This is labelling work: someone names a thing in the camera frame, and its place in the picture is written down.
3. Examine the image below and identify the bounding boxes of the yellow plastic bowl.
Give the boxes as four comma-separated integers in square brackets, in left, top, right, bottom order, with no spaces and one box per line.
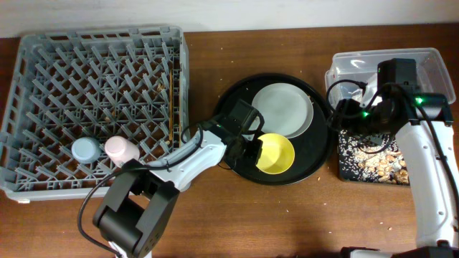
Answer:
[255,133,295,175]

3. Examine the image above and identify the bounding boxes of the grey round plate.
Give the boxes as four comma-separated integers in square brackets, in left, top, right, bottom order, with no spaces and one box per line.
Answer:
[252,82,313,138]

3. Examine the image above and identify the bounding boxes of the food scraps rice and nuts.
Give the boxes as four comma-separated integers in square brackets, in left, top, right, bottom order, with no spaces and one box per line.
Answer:
[339,129,410,185]

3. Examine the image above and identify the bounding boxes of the pink plastic cup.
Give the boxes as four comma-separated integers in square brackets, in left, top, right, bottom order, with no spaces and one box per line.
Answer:
[104,136,140,168]

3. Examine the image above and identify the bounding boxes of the light blue plastic cup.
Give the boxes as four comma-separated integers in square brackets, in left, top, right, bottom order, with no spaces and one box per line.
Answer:
[71,137,101,164]

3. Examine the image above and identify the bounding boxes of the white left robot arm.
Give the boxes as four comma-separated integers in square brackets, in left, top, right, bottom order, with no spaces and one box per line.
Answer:
[93,112,265,257]

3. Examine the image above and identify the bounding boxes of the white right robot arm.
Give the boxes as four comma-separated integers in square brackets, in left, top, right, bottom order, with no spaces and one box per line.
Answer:
[327,58,458,257]

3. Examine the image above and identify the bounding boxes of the clear plastic waste bin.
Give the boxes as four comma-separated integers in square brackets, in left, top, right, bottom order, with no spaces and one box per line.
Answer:
[325,47,456,108]

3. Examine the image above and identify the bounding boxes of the grey plastic dishwasher rack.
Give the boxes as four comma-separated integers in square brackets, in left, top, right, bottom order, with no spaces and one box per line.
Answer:
[1,26,189,203]

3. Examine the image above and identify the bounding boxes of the round black tray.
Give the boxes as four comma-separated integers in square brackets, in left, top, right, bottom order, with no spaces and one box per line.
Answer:
[214,74,337,185]

